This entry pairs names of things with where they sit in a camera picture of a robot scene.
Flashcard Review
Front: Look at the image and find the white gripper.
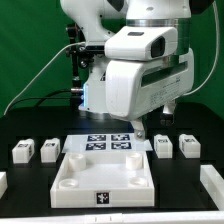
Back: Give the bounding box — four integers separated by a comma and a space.
106, 50, 194, 140

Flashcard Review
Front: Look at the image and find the white square table top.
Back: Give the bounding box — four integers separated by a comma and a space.
50, 151, 155, 208

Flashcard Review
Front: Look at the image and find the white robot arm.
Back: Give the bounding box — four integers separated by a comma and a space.
60, 0, 194, 140

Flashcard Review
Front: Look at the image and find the white tag sheet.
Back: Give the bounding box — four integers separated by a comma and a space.
62, 133, 152, 153

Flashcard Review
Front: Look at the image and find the white left obstacle block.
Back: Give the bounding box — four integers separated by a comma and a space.
0, 172, 8, 199

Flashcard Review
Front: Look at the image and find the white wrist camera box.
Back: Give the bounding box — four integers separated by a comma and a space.
105, 26, 178, 61

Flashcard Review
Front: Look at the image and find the white right obstacle wall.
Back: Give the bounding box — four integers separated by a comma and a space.
200, 165, 224, 211

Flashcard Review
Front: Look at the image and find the black cable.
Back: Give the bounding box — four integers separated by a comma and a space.
6, 87, 84, 111

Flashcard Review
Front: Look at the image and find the white front rail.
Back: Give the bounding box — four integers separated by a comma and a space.
0, 211, 224, 224

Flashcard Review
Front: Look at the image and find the black camera stand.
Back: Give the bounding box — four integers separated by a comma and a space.
66, 23, 89, 106

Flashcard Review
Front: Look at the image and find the white cable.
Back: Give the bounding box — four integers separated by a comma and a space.
182, 0, 222, 98
3, 41, 87, 116

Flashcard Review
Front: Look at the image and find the white cable right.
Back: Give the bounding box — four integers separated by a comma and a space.
182, 0, 222, 98

